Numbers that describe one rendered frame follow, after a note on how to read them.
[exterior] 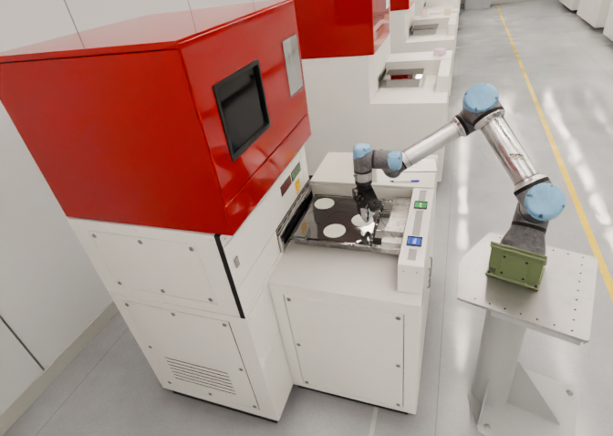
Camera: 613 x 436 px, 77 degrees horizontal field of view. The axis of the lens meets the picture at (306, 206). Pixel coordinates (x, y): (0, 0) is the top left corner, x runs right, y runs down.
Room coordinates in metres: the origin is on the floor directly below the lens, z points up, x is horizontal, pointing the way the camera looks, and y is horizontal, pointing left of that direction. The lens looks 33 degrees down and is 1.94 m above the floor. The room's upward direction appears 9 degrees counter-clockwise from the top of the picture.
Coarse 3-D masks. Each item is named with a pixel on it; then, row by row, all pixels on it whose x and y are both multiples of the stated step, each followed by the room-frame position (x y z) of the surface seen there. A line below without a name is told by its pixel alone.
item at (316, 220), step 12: (312, 204) 1.64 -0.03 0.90; (336, 204) 1.60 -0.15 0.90; (348, 204) 1.59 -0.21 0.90; (312, 216) 1.53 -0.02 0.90; (324, 216) 1.52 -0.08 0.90; (336, 216) 1.50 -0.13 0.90; (348, 216) 1.48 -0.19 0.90; (372, 216) 1.45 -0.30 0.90; (300, 228) 1.45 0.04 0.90; (312, 228) 1.44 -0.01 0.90; (324, 228) 1.42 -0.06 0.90; (348, 228) 1.39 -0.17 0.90; (360, 228) 1.38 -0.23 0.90; (372, 228) 1.36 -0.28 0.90; (336, 240) 1.32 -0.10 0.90; (348, 240) 1.31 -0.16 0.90; (360, 240) 1.29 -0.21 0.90
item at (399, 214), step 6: (396, 210) 1.50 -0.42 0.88; (402, 210) 1.50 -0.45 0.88; (408, 210) 1.49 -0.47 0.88; (390, 216) 1.46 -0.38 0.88; (396, 216) 1.45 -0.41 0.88; (402, 216) 1.44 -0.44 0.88; (390, 222) 1.42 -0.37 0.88; (396, 222) 1.41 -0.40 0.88; (402, 222) 1.40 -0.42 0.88; (384, 252) 1.24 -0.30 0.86; (390, 252) 1.23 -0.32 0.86; (396, 252) 1.22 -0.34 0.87
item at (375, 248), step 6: (300, 240) 1.43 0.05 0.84; (330, 246) 1.37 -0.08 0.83; (336, 246) 1.36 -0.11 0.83; (342, 246) 1.35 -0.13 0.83; (348, 246) 1.34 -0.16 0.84; (354, 246) 1.33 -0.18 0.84; (372, 246) 1.30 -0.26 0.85; (378, 246) 1.29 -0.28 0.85; (372, 252) 1.30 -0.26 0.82; (378, 252) 1.29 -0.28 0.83
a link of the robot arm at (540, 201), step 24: (480, 96) 1.31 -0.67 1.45; (480, 120) 1.27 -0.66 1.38; (504, 120) 1.25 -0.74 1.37; (504, 144) 1.18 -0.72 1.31; (504, 168) 1.16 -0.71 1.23; (528, 168) 1.10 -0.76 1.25; (528, 192) 1.03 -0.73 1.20; (552, 192) 1.00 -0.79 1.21; (528, 216) 1.03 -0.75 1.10; (552, 216) 0.96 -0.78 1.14
